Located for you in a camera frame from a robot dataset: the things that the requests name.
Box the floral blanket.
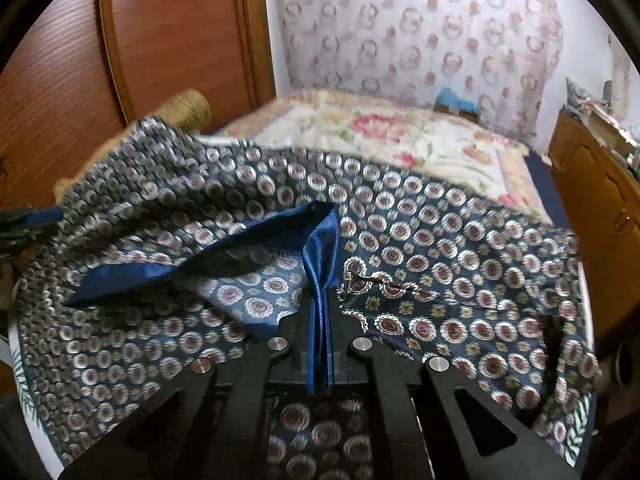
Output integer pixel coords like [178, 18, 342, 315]
[200, 89, 553, 221]

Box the navy circle-print shirt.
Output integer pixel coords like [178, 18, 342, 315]
[12, 116, 601, 480]

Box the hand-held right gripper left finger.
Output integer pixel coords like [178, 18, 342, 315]
[57, 309, 310, 480]

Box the teal cloth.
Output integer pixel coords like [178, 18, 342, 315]
[436, 86, 481, 111]

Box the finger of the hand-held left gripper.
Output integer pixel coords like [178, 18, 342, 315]
[25, 207, 63, 228]

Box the wooden louvered wardrobe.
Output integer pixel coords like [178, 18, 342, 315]
[0, 0, 277, 211]

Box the wooden sideboard cabinet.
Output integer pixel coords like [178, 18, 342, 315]
[547, 110, 640, 346]

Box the patterned fabric bag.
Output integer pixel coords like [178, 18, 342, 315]
[565, 77, 608, 111]

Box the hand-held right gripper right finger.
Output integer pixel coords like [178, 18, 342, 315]
[331, 309, 583, 480]

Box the circle-print sheer curtain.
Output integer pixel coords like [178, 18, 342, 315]
[272, 0, 563, 136]

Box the beige tied curtain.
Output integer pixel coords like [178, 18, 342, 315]
[607, 35, 635, 111]

